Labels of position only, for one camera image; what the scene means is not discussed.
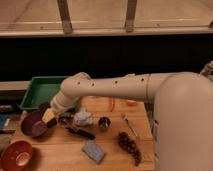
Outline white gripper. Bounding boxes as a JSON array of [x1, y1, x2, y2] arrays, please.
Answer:
[[42, 91, 79, 123]]

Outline black eraser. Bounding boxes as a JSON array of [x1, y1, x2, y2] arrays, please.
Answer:
[[39, 102, 57, 128]]

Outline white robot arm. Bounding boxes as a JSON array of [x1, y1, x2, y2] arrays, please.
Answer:
[[50, 72, 213, 171]]

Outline purple bowl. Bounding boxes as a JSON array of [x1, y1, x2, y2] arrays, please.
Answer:
[[21, 110, 52, 138]]

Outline orange bowl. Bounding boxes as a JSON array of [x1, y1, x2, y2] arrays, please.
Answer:
[[1, 141, 33, 171]]

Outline small dark toy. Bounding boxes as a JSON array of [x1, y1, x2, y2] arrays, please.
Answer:
[[58, 113, 73, 126]]

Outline green plastic tray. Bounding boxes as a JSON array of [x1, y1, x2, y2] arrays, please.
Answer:
[[20, 76, 65, 111]]

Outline black knife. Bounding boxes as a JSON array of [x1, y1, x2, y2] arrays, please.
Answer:
[[66, 127, 95, 139]]

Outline blue object at left edge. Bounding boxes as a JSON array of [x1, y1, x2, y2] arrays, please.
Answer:
[[0, 115, 13, 131]]

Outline blue sponge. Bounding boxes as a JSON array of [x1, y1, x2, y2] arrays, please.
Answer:
[[82, 140, 105, 164]]

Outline small metal cup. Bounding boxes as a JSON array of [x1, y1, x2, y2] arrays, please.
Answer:
[[98, 117, 111, 132]]

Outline red chili pepper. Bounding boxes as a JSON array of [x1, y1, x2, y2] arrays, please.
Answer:
[[108, 98, 115, 112]]

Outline metal spoon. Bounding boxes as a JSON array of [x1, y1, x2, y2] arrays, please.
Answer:
[[121, 113, 139, 139]]

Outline bunch of dark grapes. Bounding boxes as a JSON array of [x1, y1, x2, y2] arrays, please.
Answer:
[[118, 132, 142, 166]]

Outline orange fruit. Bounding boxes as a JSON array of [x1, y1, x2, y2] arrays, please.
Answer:
[[126, 100, 137, 106]]

